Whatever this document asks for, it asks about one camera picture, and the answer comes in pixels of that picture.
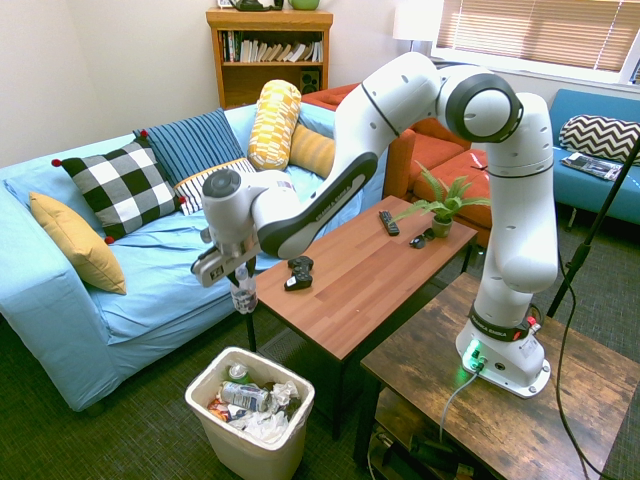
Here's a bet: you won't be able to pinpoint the grey cable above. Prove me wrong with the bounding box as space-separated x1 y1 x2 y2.
438 370 482 442

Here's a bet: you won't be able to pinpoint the light blue sofa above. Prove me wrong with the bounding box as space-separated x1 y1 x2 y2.
0 102 391 414

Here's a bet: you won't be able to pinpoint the crumpled white tissue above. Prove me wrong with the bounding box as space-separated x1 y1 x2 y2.
230 405 292 445

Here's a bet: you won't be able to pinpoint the orange sofa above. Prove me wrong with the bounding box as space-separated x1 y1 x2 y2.
301 82 495 247

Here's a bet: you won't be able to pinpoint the black device on lower shelf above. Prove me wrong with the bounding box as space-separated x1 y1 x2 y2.
408 433 475 479

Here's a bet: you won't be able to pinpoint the wooden bookshelf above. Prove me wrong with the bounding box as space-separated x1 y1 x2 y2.
205 7 335 111

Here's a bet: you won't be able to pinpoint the blue striped pillow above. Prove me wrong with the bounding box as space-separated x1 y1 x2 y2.
132 107 249 187

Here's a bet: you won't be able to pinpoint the red snack wrapper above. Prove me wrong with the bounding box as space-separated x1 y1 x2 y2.
206 396 232 422

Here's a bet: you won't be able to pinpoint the wooden coffee table black frame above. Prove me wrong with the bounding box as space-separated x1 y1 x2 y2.
246 194 480 442

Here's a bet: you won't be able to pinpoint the mustard yellow pillow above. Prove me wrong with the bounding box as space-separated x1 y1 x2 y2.
28 191 128 296

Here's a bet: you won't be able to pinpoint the white navy striped pillow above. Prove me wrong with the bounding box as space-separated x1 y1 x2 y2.
173 157 259 217

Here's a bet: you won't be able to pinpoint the wooden window blinds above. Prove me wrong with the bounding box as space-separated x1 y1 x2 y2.
436 0 640 74

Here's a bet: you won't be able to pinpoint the teal blue sofa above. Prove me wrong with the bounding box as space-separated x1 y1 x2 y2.
547 88 640 227

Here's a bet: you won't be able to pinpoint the black white object on shelf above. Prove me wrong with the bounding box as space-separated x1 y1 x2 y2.
231 0 287 13

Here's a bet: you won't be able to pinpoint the potted green fern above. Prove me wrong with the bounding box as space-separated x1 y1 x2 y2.
389 161 494 240

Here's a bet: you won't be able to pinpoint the magazine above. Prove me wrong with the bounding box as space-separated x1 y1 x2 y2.
559 151 624 183

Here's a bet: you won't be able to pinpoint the black remote control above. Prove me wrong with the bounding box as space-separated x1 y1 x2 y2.
377 210 402 237

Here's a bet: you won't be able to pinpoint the black white checked pillow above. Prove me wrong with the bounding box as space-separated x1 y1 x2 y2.
51 130 189 246

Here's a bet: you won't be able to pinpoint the beige plastic trash bin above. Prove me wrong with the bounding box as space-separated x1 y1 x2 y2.
184 346 316 480

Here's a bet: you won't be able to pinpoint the clear plastic bottle with label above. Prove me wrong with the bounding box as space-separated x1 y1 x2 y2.
231 264 259 316

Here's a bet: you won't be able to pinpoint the yellow patterned bolster pillow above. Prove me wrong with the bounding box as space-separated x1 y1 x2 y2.
246 79 304 173

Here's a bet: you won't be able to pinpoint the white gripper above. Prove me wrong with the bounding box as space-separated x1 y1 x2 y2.
191 247 260 290

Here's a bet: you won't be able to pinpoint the black sunglasses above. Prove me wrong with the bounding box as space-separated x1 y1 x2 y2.
409 228 437 250

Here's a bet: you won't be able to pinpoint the white shade floor lamp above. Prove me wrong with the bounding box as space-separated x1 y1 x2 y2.
392 0 447 54

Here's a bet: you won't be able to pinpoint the row of books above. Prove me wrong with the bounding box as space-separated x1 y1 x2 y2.
221 30 325 64

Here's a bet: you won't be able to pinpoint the rustic dark wood side table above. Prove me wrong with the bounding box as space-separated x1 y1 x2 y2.
352 272 640 480

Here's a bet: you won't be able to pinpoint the yellow orange striped pillow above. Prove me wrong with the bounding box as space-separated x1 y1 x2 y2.
288 123 338 180

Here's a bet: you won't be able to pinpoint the black cable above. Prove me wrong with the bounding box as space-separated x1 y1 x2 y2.
555 258 619 480

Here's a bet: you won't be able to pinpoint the black white chevron pillow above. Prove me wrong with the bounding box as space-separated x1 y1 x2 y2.
558 113 640 166

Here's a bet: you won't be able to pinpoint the floor vent grille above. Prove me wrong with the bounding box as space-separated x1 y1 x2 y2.
258 328 297 359

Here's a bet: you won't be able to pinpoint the crushed bottle white blue label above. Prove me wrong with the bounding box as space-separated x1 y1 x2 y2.
219 380 272 413

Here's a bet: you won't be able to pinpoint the crumpled grey paper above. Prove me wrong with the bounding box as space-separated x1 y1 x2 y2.
268 379 302 407

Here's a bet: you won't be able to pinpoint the black Sony game controller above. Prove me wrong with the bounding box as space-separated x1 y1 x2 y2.
283 255 316 293

